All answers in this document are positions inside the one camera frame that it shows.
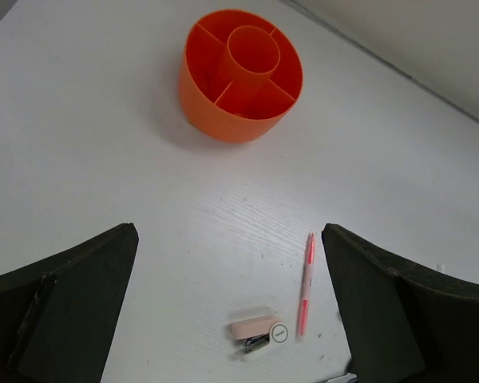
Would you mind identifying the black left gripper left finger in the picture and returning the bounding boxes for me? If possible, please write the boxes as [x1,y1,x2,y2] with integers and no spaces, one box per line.
[0,223,138,382]

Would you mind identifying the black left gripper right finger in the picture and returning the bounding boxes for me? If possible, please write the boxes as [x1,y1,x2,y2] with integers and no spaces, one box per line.
[322,223,479,382]

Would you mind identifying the pink white pen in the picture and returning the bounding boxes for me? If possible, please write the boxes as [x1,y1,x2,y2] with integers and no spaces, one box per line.
[296,233,315,342]

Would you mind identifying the pink white mini stapler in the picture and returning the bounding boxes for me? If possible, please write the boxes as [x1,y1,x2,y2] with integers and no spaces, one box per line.
[225,306,290,361]

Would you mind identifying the orange round desk organizer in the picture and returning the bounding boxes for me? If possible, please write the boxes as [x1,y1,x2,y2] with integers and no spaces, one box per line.
[178,10,303,144]

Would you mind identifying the black handled scissors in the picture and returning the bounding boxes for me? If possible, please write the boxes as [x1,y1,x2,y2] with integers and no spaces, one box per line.
[321,373,358,383]

